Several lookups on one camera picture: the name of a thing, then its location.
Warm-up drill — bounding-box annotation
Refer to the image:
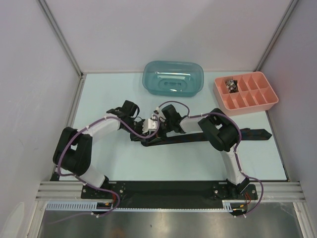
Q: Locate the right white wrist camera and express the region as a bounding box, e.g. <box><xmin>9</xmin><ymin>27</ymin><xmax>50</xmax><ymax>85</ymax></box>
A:
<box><xmin>153</xmin><ymin>107</ymin><xmax>163</xmax><ymax>118</ymax></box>

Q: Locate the rolled tie in tray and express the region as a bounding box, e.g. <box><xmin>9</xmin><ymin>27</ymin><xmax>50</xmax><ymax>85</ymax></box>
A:
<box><xmin>225</xmin><ymin>79</ymin><xmax>239</xmax><ymax>93</ymax></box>

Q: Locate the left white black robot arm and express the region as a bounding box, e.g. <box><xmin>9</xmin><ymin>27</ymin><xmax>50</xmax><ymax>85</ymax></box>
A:
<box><xmin>53</xmin><ymin>100</ymin><xmax>142</xmax><ymax>198</ymax></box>

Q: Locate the pink compartment organizer tray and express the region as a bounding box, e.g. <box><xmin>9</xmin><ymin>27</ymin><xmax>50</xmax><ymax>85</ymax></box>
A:
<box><xmin>213</xmin><ymin>71</ymin><xmax>279</xmax><ymax>116</ymax></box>

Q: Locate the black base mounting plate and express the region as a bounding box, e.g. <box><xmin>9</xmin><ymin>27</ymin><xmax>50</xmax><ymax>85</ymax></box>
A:
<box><xmin>81</xmin><ymin>180</ymin><xmax>261</xmax><ymax>214</ymax></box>

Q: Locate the dark striped necktie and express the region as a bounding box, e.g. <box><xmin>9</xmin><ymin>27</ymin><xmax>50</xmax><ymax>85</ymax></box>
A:
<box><xmin>141</xmin><ymin>128</ymin><xmax>272</xmax><ymax>147</ymax></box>

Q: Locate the white slotted cable duct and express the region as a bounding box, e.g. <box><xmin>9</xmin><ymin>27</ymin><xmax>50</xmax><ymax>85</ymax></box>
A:
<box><xmin>46</xmin><ymin>201</ymin><xmax>234</xmax><ymax>212</ymax></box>

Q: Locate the teal transparent plastic tub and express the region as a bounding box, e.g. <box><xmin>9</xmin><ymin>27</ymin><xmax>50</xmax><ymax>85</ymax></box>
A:
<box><xmin>142</xmin><ymin>60</ymin><xmax>204</xmax><ymax>97</ymax></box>

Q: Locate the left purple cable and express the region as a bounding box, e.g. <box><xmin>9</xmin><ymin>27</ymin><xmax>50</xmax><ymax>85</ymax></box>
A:
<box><xmin>56</xmin><ymin>116</ymin><xmax>159</xmax><ymax>218</ymax></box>

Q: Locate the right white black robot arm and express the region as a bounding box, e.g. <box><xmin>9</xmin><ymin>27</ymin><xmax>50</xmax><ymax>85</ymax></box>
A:
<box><xmin>154</xmin><ymin>105</ymin><xmax>250</xmax><ymax>199</ymax></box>

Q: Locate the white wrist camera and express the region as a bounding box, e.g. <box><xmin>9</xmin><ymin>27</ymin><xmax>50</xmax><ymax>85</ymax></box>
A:
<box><xmin>142</xmin><ymin>116</ymin><xmax>159</xmax><ymax>133</ymax></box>
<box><xmin>153</xmin><ymin>107</ymin><xmax>163</xmax><ymax>118</ymax></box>

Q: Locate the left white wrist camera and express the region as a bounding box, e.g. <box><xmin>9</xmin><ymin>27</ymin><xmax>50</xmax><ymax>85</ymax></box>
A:
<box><xmin>142</xmin><ymin>116</ymin><xmax>159</xmax><ymax>133</ymax></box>

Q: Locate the aluminium extrusion rail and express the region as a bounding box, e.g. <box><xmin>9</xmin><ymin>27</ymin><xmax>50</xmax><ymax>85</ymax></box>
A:
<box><xmin>35</xmin><ymin>181</ymin><xmax>306</xmax><ymax>202</ymax></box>

